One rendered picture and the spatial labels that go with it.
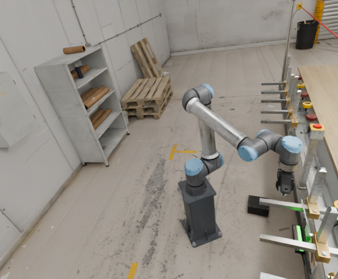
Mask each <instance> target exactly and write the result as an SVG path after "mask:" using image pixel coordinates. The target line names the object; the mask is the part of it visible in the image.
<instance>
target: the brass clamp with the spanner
mask: <svg viewBox="0 0 338 279"><path fill-rule="evenodd" d="M317 232H318V231H317ZM317 232H314V233H313V234H314V238H313V244H316V249H317V251H316V253H315V256H316V260H317V261H319V262H324V263H327V264H328V263H329V262H330V260H331V256H330V251H329V247H328V244H327V242H326V243H321V242H318V241H317V237H316V235H317ZM323 251H325V252H326V253H327V256H323V255H322V252H323Z"/></svg>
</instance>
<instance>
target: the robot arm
mask: <svg viewBox="0 0 338 279"><path fill-rule="evenodd" d="M213 97H214V91H213V89H212V88H211V86H210V85H208V84H203V85H200V86H197V87H194V88H192V89H189V90H188V91H186V92H185V94H184V96H183V98H182V106H183V108H184V110H185V111H186V112H188V113H193V114H194V115H195V116H196V117H198V125H199V132H200V137H201V144H202V152H201V158H200V159H198V158H197V159H196V158H192V159H189V160H188V161H187V162H186V163H185V175H186V185H185V190H186V192H187V193H188V194H189V195H191V196H194V197H197V196H201V195H203V194H204V193H205V192H206V191H207V183H206V181H205V180H204V178H205V177H206V176H207V175H209V174H211V173H212V172H214V171H216V170H217V169H219V168H220V167H221V166H223V165H224V158H223V156H222V154H221V152H219V151H218V150H217V149H216V142H215V135H214V132H216V133H218V134H219V135H220V136H221V137H223V138H224V139H225V140H226V141H227V142H229V143H230V144H231V145H232V146H234V147H235V148H236V149H237V150H238V154H239V156H240V157H241V159H242V160H244V161H246V162H251V161H253V160H256V159H257V158H258V157H260V156H261V155H263V154H264V153H266V152H268V151H269V150H272V151H274V152H276V153H278V154H280V156H279V161H278V162H279V163H278V166H279V168H280V169H278V172H277V178H278V181H277V182H276V184H275V185H276V189H277V191H278V193H279V194H280V195H281V196H282V197H284V196H286V195H287V194H290V193H291V191H292V190H293V189H294V185H295V183H293V182H294V179H293V178H294V177H293V172H294V171H296V170H297V168H298V165H299V159H300V155H301V151H302V149H303V143H302V141H301V140H300V139H299V138H297V137H294V136H285V137H284V136H281V135H279V134H277V133H274V132H272V131H271V130H266V129H264V130H261V131H260V132H259V133H258V134H257V136H256V138H255V139H251V138H249V137H248V136H246V135H245V134H243V133H241V131H239V130H238V129H236V128H235V127H233V126H232V125H231V124H229V123H228V122H227V121H225V120H224V119H222V118H221V117H219V116H218V115H217V114H216V113H214V112H213V111H212V106H211V103H212V102H211V99H212V98H213Z"/></svg>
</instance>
